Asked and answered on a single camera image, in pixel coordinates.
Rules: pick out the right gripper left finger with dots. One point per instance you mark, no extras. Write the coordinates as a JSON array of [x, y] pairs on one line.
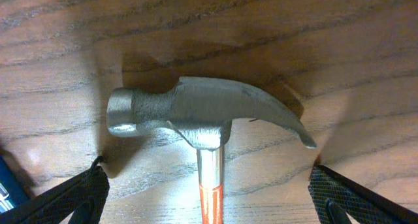
[[81, 199]]

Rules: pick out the small claw hammer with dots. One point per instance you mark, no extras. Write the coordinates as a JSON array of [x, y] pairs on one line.
[[201, 111]]

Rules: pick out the precision screwdriver set case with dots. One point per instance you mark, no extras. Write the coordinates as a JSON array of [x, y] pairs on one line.
[[12, 193]]

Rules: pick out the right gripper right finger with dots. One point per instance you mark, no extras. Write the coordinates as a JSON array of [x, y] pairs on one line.
[[337, 198]]

